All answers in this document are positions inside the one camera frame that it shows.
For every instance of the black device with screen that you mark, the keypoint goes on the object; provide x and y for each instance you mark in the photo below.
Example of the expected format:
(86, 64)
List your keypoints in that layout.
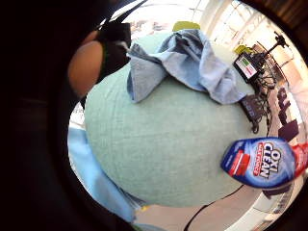
(247, 66)

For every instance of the green tablecloth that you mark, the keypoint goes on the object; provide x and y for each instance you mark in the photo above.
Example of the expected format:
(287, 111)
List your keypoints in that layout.
(166, 141)

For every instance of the black tripod stand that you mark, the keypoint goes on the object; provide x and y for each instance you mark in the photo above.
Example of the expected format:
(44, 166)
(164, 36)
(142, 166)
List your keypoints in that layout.
(272, 51)

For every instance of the dark chair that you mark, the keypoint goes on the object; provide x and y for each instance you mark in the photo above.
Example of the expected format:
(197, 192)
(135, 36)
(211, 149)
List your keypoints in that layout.
(287, 128)

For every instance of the blue detergent bottle red cap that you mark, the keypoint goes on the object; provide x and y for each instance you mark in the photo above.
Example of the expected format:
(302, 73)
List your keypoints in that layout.
(263, 162)

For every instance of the crumpled blue cloth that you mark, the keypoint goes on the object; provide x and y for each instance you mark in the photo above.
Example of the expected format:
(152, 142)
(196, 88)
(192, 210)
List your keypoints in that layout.
(189, 64)

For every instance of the yellow-green chair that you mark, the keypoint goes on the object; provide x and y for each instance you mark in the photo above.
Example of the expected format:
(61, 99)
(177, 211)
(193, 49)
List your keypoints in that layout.
(186, 25)
(242, 49)

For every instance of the the person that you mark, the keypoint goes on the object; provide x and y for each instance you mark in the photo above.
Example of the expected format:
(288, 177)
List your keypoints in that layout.
(96, 179)

